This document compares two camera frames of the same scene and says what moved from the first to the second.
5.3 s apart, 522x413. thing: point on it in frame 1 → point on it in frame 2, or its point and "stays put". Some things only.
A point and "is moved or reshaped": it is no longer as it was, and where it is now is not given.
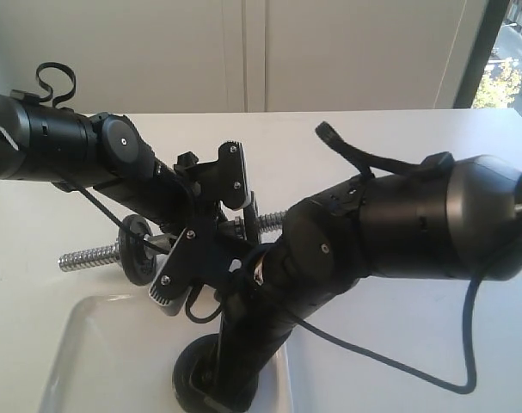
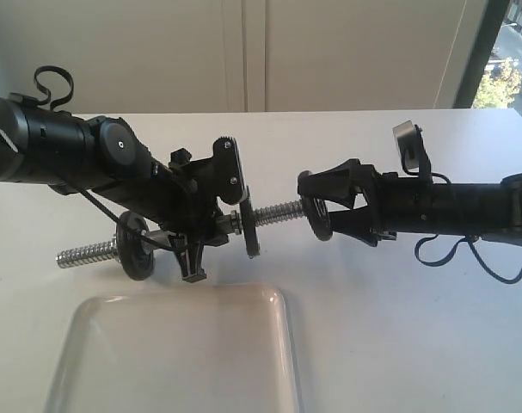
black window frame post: x=489 y=27 stays put
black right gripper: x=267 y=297 → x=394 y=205
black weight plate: x=137 y=256 stays put
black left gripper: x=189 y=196 → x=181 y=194
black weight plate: x=195 y=379 is moved or reshaped
